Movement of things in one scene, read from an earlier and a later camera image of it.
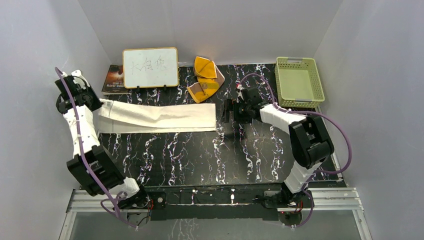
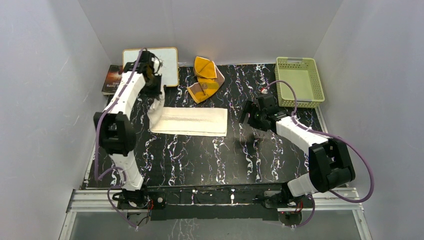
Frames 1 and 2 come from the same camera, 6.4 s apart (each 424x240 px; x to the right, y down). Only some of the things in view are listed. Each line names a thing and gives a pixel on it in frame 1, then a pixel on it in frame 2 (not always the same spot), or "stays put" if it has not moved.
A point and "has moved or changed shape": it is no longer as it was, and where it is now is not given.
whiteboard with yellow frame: (150, 67) stays put
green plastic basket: (298, 82) stays put
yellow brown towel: (210, 77) stays put
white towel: (114, 116) has moved or changed shape
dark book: (113, 83) stays put
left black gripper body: (92, 96) -> (154, 86)
